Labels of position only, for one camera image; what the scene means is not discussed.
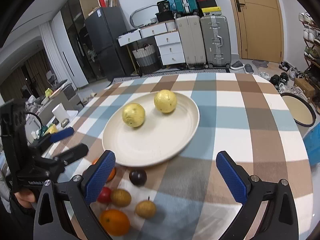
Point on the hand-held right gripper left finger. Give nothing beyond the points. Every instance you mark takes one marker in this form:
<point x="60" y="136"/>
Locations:
<point x="100" y="180"/>

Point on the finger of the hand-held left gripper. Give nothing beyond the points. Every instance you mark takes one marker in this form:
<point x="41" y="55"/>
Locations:
<point x="61" y="134"/>
<point x="72" y="153"/>

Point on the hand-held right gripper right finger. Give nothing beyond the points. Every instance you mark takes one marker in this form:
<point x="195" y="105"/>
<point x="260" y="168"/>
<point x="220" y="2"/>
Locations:
<point x="232" y="180"/>

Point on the orange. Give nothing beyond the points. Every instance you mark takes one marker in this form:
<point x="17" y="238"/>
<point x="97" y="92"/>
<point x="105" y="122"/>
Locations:
<point x="115" y="223"/>
<point x="112" y="175"/>

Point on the red tomato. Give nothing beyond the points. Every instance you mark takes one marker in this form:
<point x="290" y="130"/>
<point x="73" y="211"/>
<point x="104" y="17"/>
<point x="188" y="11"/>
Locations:
<point x="104" y="195"/>

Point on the small brown round fruit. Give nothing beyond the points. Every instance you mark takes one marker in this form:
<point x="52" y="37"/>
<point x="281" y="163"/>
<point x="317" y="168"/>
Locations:
<point x="145" y="208"/>
<point x="120" y="198"/>

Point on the dark purple plum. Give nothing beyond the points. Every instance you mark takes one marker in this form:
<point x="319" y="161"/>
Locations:
<point x="137" y="177"/>

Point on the cream round plate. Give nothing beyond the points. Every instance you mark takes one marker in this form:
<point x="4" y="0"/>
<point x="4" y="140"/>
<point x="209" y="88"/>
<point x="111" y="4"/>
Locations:
<point x="150" y="140"/>

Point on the person's left forearm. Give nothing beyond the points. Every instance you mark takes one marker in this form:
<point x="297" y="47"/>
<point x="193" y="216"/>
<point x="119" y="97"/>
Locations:
<point x="17" y="226"/>

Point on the person's left hand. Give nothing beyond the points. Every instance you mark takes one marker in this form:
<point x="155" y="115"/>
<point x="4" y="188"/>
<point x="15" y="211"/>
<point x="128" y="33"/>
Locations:
<point x="25" y="198"/>

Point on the yellow-green packet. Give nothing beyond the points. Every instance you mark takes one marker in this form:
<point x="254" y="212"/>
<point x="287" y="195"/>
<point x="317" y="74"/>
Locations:
<point x="48" y="130"/>

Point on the white cylindrical bin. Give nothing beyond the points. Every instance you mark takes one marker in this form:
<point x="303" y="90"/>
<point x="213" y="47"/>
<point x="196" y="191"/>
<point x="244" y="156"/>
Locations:
<point x="60" y="113"/>

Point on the grey side table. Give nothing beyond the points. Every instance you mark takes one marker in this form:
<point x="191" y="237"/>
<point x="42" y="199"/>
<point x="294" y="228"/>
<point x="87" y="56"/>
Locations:
<point x="67" y="93"/>

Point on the beige slipper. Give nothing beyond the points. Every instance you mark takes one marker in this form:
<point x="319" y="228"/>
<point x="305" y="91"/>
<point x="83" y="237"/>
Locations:
<point x="92" y="95"/>
<point x="85" y="99"/>

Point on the grey office chair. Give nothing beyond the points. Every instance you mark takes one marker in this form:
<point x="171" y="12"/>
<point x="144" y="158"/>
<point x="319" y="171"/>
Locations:
<point x="51" y="78"/>

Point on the checkered tablecloth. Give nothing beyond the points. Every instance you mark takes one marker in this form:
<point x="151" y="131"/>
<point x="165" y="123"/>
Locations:
<point x="225" y="120"/>

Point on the yellow-green guava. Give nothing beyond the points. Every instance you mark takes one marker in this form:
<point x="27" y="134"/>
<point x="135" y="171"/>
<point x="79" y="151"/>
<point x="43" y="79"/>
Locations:
<point x="133" y="115"/>
<point x="165" y="101"/>

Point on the brown curtain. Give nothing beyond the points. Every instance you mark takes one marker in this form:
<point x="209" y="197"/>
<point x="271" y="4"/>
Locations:
<point x="37" y="65"/>

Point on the white wardrobe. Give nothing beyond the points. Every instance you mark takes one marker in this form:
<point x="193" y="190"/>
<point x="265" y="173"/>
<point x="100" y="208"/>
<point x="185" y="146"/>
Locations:
<point x="60" y="55"/>

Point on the round beige tray black rim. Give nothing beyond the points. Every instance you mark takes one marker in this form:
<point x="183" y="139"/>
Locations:
<point x="297" y="111"/>

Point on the tall dark glass cabinet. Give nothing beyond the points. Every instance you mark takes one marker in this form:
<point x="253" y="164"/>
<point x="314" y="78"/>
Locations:
<point x="75" y="35"/>

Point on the dark grey refrigerator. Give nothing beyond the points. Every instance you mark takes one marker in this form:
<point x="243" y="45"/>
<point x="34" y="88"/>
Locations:
<point x="107" y="42"/>

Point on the striped rug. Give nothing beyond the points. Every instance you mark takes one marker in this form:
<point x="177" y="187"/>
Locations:
<point x="150" y="75"/>

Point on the grey slipper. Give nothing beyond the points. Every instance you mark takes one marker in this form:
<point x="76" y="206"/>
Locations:
<point x="237" y="65"/>
<point x="248" y="68"/>

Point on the woven laundry basket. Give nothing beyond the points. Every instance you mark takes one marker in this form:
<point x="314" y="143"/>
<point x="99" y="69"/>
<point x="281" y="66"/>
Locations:
<point x="146" y="60"/>

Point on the pile of loose shoes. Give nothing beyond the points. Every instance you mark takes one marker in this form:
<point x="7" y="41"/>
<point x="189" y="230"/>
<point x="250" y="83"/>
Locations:
<point x="285" y="76"/>

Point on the brown cardboard box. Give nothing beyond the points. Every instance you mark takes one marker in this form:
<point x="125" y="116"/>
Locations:
<point x="303" y="86"/>

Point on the grey doormat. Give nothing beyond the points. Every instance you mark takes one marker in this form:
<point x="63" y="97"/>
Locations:
<point x="261" y="63"/>

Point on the silver suitcase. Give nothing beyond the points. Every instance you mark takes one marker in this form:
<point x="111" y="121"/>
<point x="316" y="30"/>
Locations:
<point x="215" y="45"/>

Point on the white drawer desk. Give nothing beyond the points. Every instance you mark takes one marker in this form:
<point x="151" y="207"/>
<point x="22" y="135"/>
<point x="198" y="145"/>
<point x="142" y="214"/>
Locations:
<point x="170" y="47"/>

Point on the wooden shoe rack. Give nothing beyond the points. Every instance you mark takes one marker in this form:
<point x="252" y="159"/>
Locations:
<point x="310" y="59"/>

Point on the beige suitcase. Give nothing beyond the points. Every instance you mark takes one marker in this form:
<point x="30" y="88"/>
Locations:
<point x="190" y="42"/>

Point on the white ribbed container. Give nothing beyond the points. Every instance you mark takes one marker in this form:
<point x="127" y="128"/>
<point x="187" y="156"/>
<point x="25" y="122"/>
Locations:
<point x="171" y="25"/>

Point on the black bag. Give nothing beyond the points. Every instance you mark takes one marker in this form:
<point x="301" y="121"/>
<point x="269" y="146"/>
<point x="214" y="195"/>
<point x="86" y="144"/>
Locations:
<point x="165" y="16"/>

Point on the wooden door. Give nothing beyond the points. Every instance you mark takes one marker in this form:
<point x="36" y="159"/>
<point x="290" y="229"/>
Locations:
<point x="260" y="25"/>

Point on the black box with label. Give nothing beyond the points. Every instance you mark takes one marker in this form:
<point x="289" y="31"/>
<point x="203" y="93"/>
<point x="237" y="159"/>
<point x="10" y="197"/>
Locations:
<point x="163" y="5"/>

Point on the group of racked sneakers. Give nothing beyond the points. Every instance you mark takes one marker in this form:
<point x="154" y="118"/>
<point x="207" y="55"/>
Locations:
<point x="308" y="31"/>

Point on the yellow and black box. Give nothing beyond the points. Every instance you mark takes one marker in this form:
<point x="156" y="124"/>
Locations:
<point x="211" y="11"/>

